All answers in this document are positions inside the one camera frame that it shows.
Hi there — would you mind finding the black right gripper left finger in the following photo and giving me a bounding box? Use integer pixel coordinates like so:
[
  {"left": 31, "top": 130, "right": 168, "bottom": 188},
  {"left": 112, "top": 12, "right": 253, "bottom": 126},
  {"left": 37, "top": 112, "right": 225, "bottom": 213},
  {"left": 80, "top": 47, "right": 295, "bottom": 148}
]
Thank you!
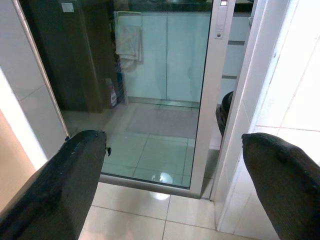
[{"left": 0, "top": 129, "right": 112, "bottom": 240}]

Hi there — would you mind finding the black rounded object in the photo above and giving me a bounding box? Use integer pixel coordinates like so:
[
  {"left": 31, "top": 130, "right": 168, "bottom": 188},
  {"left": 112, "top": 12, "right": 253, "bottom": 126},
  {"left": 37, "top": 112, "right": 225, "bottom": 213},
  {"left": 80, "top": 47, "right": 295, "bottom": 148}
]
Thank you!
[{"left": 215, "top": 91, "right": 235, "bottom": 137}]

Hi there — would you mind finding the purple detergent bottle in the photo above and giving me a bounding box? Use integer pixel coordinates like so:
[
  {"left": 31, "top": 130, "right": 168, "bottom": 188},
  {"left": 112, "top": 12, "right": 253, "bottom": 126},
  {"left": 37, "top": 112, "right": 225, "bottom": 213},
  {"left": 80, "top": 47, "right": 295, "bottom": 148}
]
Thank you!
[{"left": 104, "top": 77, "right": 118, "bottom": 109}]

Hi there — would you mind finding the white square sticker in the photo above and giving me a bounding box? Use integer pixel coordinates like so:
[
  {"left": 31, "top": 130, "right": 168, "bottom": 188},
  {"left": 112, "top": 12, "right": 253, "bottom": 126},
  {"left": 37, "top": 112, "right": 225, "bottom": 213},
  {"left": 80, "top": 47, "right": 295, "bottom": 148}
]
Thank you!
[{"left": 61, "top": 2, "right": 75, "bottom": 13}]

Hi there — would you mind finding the white door frame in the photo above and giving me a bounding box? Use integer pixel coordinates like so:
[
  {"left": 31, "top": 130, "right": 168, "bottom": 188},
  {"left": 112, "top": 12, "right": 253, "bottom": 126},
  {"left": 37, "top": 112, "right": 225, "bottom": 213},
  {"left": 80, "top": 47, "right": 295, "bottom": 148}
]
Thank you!
[{"left": 209, "top": 0, "right": 301, "bottom": 232}]

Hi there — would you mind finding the white hanging towel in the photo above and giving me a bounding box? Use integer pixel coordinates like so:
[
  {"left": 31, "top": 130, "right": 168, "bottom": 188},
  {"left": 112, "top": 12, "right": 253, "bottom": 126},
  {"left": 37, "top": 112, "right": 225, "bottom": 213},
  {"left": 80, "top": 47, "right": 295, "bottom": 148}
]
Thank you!
[{"left": 115, "top": 24, "right": 145, "bottom": 72}]

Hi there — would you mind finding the white towel rail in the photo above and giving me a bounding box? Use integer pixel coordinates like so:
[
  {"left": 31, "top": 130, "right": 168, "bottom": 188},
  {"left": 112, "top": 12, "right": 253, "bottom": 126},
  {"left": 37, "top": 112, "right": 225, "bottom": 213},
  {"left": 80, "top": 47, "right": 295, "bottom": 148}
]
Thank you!
[{"left": 113, "top": 10, "right": 144, "bottom": 28}]

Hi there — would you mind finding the silver door lock plate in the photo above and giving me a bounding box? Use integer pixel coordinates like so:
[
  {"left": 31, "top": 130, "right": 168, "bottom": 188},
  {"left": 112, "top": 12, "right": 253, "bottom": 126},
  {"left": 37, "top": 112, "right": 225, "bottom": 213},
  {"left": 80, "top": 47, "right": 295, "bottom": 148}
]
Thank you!
[{"left": 214, "top": 0, "right": 229, "bottom": 40}]

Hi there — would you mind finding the dark brown wooden cabinet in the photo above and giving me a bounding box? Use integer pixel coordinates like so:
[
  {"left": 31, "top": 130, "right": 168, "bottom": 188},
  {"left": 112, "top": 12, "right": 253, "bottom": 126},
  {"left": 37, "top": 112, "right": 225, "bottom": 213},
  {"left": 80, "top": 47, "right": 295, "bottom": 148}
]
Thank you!
[{"left": 19, "top": 0, "right": 118, "bottom": 113}]

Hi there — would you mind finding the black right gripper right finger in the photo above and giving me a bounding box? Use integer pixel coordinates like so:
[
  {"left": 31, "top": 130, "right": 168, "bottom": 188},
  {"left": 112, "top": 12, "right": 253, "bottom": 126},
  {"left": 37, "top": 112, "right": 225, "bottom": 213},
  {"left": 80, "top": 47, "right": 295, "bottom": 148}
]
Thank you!
[{"left": 241, "top": 132, "right": 320, "bottom": 240}]

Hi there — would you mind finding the aluminium framed glass sliding door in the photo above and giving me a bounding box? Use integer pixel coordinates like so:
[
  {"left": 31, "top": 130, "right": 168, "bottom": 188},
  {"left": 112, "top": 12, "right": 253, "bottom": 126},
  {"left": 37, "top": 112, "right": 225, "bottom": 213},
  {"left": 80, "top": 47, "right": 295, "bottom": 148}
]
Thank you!
[{"left": 12, "top": 0, "right": 237, "bottom": 200}]

